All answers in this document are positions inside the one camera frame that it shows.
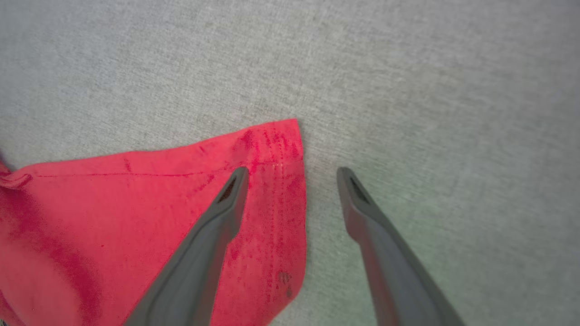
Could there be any red and white garment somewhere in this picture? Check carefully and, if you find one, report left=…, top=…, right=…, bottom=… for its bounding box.
left=0, top=119, right=308, bottom=326

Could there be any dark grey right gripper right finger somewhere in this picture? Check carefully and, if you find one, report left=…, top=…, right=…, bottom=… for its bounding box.
left=336, top=167, right=466, bottom=326

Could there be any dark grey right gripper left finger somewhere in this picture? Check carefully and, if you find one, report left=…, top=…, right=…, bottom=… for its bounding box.
left=123, top=167, right=250, bottom=326

